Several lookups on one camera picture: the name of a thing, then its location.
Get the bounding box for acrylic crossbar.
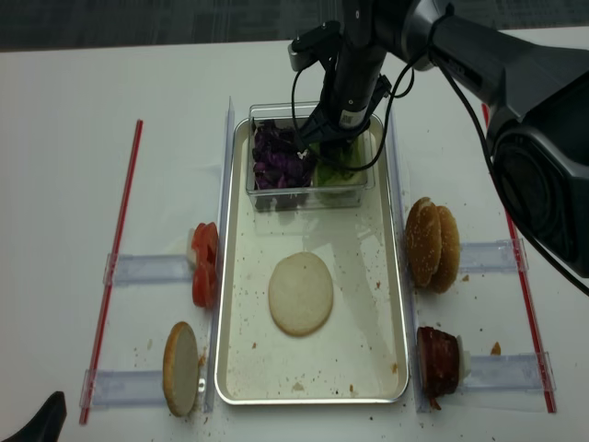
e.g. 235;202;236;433
103;254;193;286
79;369;166;409
459;353;556;392
459;239;528;274

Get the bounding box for rear sesame bun top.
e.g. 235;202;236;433
429;206;461;294

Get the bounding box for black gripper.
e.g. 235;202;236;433
298;74;391;161

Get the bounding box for lower tomato slice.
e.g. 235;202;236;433
192;262;217;308

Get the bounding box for clear plastic container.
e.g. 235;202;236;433
244;102;375;212

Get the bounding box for right upper acrylic crossbar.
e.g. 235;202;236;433
459;239;528;274

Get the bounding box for white holder behind tomato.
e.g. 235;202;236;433
185;228;198;268

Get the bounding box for bun bottom on tray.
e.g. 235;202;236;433
268;251;334;337

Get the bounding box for right clear acrylic divider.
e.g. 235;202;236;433
386;109;430;413

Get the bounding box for front sesame bun top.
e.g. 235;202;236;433
405;197;442;287

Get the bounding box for red tape line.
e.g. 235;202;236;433
479;103;558;413
78;120;144;426

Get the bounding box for purple cabbage pieces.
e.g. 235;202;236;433
251;120;316;190

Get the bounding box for tomato slice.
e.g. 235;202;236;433
191;222;218;265
192;262;217;308

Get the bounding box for black camera cable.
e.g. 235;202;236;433
290;13;589;298

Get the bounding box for black object bottom left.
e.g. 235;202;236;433
4;391;67;442

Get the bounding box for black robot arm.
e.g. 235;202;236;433
289;1;588;277

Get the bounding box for dark red meat patty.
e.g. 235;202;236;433
417;327;461;409

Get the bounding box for clear acrylic divider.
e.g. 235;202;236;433
202;97;235;413
386;109;430;413

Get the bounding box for left red tape line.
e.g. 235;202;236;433
78;120;144;426

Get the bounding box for green lettuce in container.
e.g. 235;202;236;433
313;138;367;187

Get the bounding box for upright bun half left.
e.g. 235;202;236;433
162;321;199;417

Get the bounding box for left lower acrylic crossbar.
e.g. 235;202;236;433
79;369;166;409

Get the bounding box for right red tape line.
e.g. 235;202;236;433
479;103;558;413

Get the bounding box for white holder behind patty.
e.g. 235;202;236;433
456;335;471;384

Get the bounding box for sesame bun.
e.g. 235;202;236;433
405;197;442;287
429;206;461;294

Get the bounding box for left upper acrylic crossbar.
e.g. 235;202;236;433
103;254;193;286

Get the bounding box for silver metal tray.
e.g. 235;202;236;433
214;122;410;405

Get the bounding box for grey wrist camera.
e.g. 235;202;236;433
288;20;341;72

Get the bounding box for right lower acrylic crossbar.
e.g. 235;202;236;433
459;353;556;392

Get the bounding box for upper tomato slice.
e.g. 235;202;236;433
191;222;218;265

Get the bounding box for left clear acrylic divider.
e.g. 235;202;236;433
202;97;235;413

